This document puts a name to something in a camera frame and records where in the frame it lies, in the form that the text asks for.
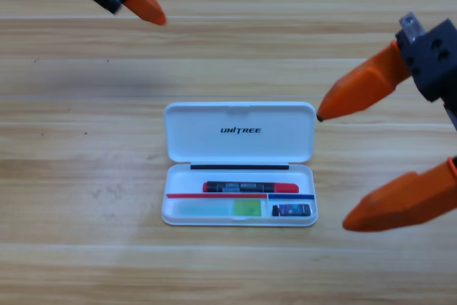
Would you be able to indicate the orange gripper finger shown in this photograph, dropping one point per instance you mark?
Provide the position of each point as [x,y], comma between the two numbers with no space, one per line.
[360,87]
[400,205]
[146,5]

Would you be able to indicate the black eraser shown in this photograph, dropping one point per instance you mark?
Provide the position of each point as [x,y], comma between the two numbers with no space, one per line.
[291,210]

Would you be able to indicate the red and black marker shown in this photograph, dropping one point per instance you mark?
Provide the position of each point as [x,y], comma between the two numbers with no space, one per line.
[285,188]

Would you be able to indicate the white Unitree pencil case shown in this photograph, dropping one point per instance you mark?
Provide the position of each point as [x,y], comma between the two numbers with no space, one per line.
[239,144]

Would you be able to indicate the green highlighter pen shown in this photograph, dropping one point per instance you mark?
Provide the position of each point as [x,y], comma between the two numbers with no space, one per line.
[246,208]

